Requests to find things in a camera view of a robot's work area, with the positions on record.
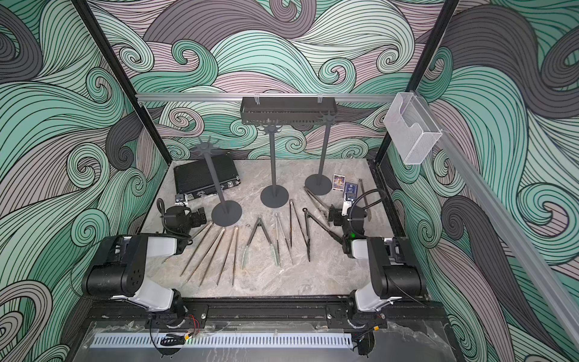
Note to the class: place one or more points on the white slotted cable duct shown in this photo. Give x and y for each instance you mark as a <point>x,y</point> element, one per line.
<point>227,340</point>

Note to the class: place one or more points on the middle grey utensil stand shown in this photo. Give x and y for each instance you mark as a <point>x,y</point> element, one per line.
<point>273,196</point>

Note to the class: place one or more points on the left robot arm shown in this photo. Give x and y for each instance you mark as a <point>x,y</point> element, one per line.
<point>118,268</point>

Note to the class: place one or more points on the black locking tongs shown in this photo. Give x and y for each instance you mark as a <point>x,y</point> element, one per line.
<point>308,239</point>

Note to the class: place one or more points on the blue playing card box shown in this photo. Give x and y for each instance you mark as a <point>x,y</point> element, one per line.
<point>350,192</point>

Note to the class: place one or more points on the right grey utensil stand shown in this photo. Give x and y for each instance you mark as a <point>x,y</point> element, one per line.
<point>318,183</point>

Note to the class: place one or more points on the dark slim steel tongs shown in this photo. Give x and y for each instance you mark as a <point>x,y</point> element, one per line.
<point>294,216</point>

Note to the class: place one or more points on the slim silver tweezer tongs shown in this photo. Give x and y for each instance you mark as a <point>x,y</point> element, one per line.
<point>281,235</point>

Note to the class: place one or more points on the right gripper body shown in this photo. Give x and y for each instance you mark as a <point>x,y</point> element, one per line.
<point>340,220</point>

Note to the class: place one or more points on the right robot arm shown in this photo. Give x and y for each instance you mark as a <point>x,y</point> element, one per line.
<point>394,273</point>

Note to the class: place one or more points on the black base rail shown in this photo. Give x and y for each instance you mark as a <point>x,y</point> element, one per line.
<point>334,312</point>

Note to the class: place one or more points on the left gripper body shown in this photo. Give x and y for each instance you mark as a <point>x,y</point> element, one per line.
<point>194,222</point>

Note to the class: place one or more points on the aluminium wall rail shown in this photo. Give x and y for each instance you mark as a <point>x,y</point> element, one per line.
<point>238,97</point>
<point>561,303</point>

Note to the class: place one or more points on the clear acrylic wall box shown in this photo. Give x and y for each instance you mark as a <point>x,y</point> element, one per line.
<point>412,127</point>

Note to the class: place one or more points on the aluminium wall rail back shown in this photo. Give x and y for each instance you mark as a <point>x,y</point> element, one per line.
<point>238,97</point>

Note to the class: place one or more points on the aluminium wall rail right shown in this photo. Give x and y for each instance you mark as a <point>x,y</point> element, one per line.
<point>561,303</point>

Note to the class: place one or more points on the black aluminium case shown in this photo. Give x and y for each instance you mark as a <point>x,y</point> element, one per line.
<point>194,180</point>

